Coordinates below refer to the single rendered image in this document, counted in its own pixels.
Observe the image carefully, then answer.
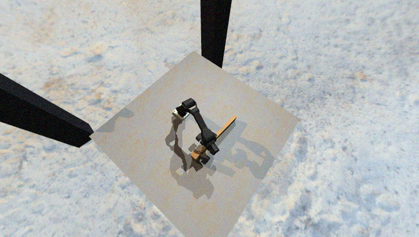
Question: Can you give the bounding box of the brown wooden rail with steel hooks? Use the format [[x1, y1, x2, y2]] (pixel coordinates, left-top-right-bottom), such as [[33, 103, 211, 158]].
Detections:
[[199, 115, 236, 154]]

